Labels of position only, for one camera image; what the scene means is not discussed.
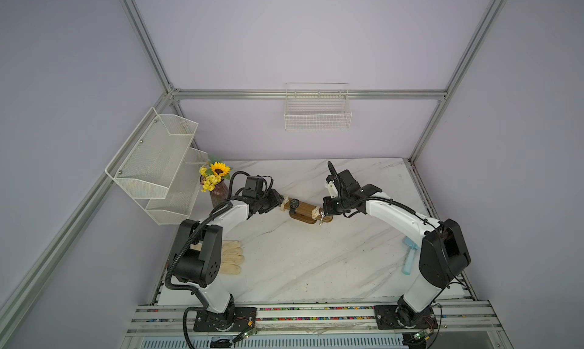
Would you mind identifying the beige band watch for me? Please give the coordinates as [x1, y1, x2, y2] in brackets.
[311, 207, 322, 222]

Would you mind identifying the wooden watch stand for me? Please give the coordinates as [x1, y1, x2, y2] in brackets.
[280, 196, 333, 224]

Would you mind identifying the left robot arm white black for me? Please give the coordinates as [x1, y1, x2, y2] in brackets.
[163, 171, 284, 348]

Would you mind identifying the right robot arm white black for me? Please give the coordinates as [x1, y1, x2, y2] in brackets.
[322, 161, 471, 328]

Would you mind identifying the dark ribbed vase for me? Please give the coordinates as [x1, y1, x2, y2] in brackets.
[209, 180, 230, 208]

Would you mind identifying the sunflower bouquet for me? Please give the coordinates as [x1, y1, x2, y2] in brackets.
[199, 157, 232, 192]

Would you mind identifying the beige work glove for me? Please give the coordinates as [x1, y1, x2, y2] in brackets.
[219, 240, 245, 275]

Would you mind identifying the lower white mesh shelf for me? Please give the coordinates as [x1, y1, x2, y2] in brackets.
[145, 148, 208, 225]

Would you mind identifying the white mesh shelf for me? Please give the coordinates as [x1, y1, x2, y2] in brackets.
[105, 108, 198, 199]
[145, 148, 208, 225]

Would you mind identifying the light blue small object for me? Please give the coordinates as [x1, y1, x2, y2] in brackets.
[402, 237, 419, 275]

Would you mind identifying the upper white mesh shelf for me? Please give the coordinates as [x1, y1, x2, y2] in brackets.
[105, 108, 198, 199]

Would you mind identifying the white wire wall basket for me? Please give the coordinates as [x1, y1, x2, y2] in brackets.
[284, 82, 352, 132]

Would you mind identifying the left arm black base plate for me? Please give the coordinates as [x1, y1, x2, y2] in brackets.
[193, 306, 258, 332]

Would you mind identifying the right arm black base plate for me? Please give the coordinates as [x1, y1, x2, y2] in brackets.
[374, 305, 438, 330]

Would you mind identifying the aluminium rail frame front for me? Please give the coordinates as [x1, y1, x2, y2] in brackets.
[121, 299, 512, 348]

